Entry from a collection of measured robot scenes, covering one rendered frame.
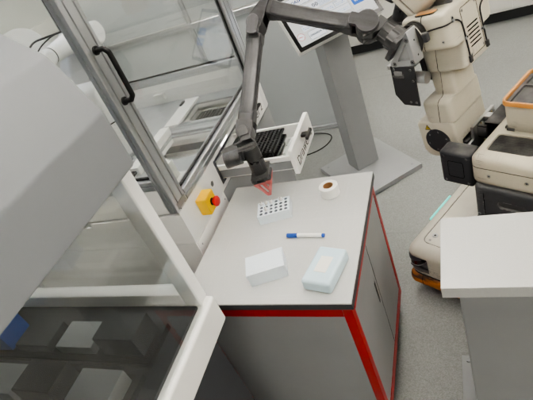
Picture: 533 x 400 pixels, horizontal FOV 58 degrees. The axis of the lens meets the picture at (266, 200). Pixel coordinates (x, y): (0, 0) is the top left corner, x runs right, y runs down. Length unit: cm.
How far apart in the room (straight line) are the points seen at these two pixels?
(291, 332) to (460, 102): 103
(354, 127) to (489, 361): 171
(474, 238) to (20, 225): 116
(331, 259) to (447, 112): 75
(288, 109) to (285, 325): 245
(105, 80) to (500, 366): 148
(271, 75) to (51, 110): 277
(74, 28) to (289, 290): 96
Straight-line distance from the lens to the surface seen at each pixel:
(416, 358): 217
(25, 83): 102
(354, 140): 302
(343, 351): 161
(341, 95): 287
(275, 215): 173
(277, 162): 185
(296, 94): 369
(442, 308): 231
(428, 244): 218
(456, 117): 191
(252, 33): 173
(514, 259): 144
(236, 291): 156
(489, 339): 162
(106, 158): 106
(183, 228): 173
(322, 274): 143
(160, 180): 162
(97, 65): 150
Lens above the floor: 180
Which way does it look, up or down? 34 degrees down
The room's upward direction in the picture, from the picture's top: 24 degrees counter-clockwise
